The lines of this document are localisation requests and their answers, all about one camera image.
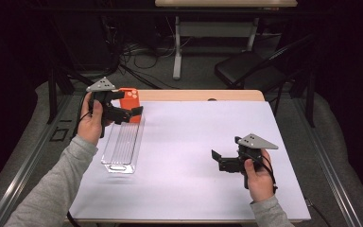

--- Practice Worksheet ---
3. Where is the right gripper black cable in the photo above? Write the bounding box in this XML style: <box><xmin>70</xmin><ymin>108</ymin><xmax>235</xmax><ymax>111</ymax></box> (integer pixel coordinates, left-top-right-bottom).
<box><xmin>239</xmin><ymin>150</ymin><xmax>279</xmax><ymax>194</ymax></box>

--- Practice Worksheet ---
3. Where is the black metal frame stand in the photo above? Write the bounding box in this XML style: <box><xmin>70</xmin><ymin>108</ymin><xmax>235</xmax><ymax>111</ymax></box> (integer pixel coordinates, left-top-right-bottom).
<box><xmin>273</xmin><ymin>70</ymin><xmax>317</xmax><ymax>129</ymax></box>
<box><xmin>46</xmin><ymin>61</ymin><xmax>106</xmax><ymax>125</ymax></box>

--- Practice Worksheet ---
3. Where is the black cable with plug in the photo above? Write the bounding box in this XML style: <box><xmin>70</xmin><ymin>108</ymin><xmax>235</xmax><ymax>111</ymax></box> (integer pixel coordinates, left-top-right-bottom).
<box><xmin>304</xmin><ymin>198</ymin><xmax>333</xmax><ymax>227</ymax></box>

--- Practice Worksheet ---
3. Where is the square black floor socket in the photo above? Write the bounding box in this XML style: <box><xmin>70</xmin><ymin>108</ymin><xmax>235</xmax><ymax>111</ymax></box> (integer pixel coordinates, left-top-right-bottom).
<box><xmin>49</xmin><ymin>127</ymin><xmax>70</xmax><ymax>143</ymax></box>

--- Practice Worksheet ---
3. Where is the wooden desk with white legs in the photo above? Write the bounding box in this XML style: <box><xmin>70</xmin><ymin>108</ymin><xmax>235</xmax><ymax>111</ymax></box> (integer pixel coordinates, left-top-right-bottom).
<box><xmin>154</xmin><ymin>0</ymin><xmax>299</xmax><ymax>80</ymax></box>

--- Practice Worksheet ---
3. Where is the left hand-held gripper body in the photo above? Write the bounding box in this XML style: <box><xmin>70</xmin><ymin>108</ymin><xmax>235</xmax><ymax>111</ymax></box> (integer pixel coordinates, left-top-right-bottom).
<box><xmin>86</xmin><ymin>76</ymin><xmax>133</xmax><ymax>138</ymax></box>

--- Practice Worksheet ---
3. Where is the orange phone case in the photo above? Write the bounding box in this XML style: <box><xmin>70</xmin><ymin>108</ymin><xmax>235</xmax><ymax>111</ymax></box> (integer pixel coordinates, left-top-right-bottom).
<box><xmin>118</xmin><ymin>87</ymin><xmax>143</xmax><ymax>124</ymax></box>

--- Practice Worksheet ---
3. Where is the person's right hand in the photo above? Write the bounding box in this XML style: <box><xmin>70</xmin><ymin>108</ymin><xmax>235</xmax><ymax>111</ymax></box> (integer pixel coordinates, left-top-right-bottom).
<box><xmin>243</xmin><ymin>148</ymin><xmax>275</xmax><ymax>203</ymax></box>

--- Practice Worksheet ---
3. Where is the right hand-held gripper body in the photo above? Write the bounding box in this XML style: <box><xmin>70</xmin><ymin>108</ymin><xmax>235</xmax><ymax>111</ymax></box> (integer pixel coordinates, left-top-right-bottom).
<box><xmin>218</xmin><ymin>133</ymin><xmax>279</xmax><ymax>190</ymax></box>

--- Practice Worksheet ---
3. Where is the black folding chair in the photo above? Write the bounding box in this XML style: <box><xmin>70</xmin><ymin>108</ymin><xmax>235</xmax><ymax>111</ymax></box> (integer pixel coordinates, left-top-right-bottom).
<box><xmin>214</xmin><ymin>33</ymin><xmax>317</xmax><ymax>96</ymax></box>

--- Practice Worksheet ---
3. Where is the aluminium floor rail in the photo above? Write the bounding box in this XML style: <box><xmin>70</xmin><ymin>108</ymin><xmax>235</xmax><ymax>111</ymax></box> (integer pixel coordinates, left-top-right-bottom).
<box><xmin>291</xmin><ymin>94</ymin><xmax>363</xmax><ymax>227</ymax></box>
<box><xmin>0</xmin><ymin>94</ymin><xmax>74</xmax><ymax>227</ymax></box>

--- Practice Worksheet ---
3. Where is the clear plastic tray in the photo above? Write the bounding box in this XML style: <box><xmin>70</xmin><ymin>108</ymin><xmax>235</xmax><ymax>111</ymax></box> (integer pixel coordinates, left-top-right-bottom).
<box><xmin>100</xmin><ymin>113</ymin><xmax>147</xmax><ymax>175</ymax></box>

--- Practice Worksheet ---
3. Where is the dark curtain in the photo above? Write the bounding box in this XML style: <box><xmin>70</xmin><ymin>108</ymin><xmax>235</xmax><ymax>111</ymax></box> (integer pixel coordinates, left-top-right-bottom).
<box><xmin>314</xmin><ymin>0</ymin><xmax>363</xmax><ymax>201</ymax></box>
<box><xmin>0</xmin><ymin>0</ymin><xmax>50</xmax><ymax>193</ymax></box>

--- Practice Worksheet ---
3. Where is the tangle of floor cables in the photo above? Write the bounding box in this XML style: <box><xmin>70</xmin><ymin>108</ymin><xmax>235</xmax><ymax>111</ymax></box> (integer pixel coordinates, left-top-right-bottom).
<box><xmin>100</xmin><ymin>15</ymin><xmax>197</xmax><ymax>91</ymax></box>

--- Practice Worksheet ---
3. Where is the person's left hand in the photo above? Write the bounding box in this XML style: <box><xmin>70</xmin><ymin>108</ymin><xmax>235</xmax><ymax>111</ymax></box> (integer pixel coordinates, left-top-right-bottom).
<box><xmin>77</xmin><ymin>92</ymin><xmax>112</xmax><ymax>147</ymax></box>

